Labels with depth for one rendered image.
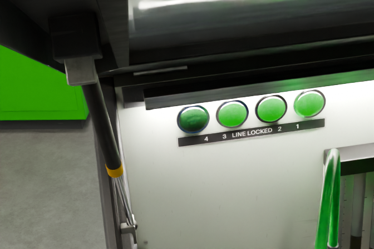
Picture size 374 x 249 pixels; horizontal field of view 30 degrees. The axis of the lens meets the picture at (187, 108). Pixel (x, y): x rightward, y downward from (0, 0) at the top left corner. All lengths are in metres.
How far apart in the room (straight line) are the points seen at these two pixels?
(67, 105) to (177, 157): 2.53
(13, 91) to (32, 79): 0.13
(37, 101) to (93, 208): 0.75
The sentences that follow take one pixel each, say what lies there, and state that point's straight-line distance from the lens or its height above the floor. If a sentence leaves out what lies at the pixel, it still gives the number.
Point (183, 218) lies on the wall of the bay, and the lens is 1.16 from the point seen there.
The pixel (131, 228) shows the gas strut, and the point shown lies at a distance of 0.96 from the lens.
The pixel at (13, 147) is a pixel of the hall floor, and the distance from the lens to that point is 3.68.
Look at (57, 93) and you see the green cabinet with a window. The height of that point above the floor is 0.24.
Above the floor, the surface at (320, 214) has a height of 1.41.
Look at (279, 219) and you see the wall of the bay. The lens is 1.20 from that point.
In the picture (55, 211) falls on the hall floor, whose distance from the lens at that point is 3.18.
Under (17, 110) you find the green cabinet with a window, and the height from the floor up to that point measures 0.15.
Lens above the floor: 1.93
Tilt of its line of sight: 31 degrees down
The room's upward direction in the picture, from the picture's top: 5 degrees counter-clockwise
